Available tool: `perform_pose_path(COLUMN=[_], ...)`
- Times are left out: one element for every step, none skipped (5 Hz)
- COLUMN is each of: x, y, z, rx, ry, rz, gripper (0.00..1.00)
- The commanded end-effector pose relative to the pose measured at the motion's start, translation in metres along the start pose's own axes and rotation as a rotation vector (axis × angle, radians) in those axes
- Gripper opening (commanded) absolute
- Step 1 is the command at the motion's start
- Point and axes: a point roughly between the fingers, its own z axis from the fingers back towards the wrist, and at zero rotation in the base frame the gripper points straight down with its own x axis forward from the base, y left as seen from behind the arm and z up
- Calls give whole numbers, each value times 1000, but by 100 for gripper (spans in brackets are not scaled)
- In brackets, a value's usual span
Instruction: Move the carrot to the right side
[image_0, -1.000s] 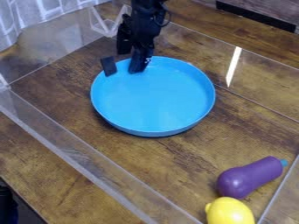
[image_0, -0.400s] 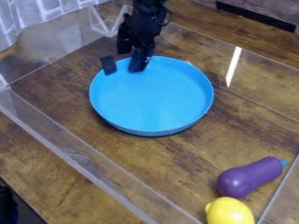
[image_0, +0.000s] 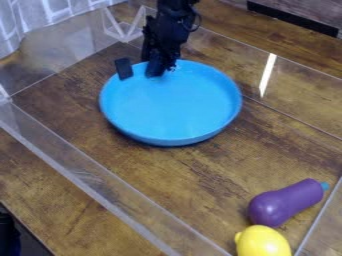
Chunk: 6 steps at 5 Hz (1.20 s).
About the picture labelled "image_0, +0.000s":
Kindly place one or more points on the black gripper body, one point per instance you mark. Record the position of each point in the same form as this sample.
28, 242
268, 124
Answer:
166, 32

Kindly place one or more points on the purple toy eggplant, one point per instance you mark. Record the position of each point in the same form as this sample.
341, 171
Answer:
273, 207

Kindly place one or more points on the white patterned curtain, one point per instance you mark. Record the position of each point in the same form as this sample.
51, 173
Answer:
23, 16

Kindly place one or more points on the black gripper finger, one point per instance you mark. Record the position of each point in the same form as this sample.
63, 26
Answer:
169, 62
151, 56

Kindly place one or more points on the small black tab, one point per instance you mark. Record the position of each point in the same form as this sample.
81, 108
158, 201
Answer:
123, 68

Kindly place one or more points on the clear acrylic enclosure wall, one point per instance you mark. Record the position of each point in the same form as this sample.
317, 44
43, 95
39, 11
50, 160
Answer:
99, 195

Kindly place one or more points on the blue round plate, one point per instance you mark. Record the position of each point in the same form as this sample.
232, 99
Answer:
174, 110

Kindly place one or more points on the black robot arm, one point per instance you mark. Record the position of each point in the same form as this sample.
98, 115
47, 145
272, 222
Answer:
177, 5

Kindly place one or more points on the yellow toy lemon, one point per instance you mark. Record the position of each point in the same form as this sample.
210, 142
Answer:
260, 240

